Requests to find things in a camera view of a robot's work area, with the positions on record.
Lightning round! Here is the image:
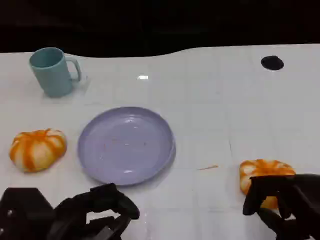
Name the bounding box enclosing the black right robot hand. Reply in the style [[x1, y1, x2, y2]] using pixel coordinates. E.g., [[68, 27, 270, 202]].
[[242, 173, 320, 240]]

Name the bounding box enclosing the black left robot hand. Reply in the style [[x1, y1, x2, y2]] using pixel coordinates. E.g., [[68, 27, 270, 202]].
[[0, 183, 140, 240]]

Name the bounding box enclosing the orange and white bread roll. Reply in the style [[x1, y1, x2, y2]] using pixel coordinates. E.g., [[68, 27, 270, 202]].
[[239, 158, 296, 210], [9, 128, 68, 173]]

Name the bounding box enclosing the lilac plate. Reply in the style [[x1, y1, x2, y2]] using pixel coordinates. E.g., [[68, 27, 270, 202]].
[[77, 106, 177, 187]]

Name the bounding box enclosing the black round table grommet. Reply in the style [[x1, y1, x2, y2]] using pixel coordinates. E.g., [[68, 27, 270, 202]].
[[260, 55, 285, 71]]

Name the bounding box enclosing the pale green mug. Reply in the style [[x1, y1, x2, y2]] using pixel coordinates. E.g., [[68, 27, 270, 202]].
[[28, 47, 83, 98]]

